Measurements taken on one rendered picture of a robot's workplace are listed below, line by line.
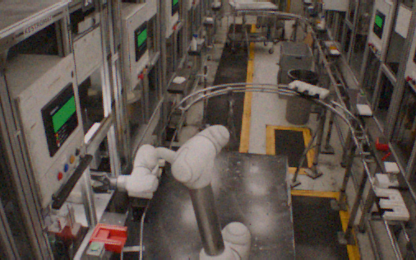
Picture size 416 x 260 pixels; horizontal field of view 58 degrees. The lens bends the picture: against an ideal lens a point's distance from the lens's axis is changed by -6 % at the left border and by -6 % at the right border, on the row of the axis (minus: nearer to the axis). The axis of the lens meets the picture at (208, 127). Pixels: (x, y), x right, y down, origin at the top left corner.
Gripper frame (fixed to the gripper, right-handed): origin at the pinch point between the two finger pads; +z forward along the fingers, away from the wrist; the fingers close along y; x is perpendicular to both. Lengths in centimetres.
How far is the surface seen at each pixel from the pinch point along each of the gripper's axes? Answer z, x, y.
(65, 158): -20, 41, 42
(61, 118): -25, 42, 61
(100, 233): -18.5, 30.1, -8.2
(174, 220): -43, -14, -38
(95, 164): 4.6, -24.8, -4.6
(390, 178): -175, -40, -28
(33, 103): -24, 55, 74
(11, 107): -23, 66, 77
